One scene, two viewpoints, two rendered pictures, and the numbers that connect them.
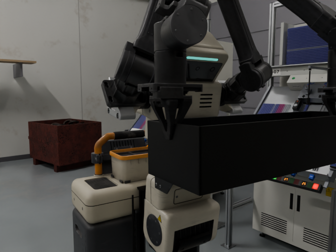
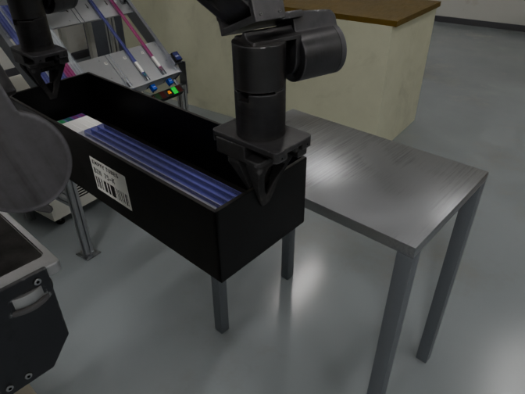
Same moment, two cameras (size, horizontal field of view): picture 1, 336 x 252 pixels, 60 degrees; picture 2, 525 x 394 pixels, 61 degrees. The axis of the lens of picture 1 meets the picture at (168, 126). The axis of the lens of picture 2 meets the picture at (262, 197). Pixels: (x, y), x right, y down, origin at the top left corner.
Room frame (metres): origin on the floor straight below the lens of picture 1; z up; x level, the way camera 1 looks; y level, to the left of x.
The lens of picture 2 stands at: (0.65, 0.46, 1.41)
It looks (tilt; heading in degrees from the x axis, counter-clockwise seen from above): 33 degrees down; 254
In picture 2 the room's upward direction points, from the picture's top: straight up
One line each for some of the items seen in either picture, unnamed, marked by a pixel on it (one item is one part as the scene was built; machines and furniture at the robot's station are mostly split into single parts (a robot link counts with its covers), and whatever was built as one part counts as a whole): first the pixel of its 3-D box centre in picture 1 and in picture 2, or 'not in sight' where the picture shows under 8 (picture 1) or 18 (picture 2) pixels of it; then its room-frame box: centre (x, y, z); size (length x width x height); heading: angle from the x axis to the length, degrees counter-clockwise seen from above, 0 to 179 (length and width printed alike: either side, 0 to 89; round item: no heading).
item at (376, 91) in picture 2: not in sight; (259, 50); (-0.33, -3.13, 0.44); 2.51 x 0.81 x 0.88; 129
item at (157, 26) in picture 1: (171, 38); (264, 62); (0.52, -0.01, 1.28); 0.07 x 0.06 x 0.07; 16
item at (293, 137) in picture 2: (170, 73); (260, 116); (0.53, 0.00, 1.21); 0.10 x 0.07 x 0.07; 122
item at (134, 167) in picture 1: (139, 163); not in sight; (1.26, 0.13, 0.87); 0.23 x 0.15 x 0.11; 122
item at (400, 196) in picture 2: not in sight; (327, 264); (0.13, -0.59, 0.40); 0.70 x 0.45 x 0.80; 122
